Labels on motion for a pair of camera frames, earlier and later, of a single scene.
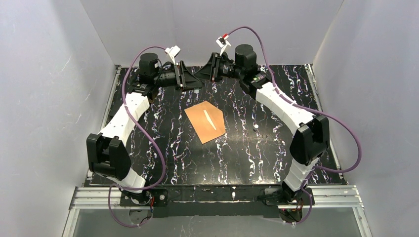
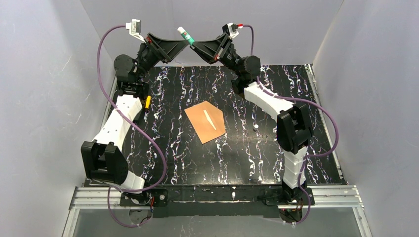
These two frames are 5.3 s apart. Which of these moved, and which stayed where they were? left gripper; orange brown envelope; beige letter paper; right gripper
Moved: right gripper; left gripper
Stayed: beige letter paper; orange brown envelope
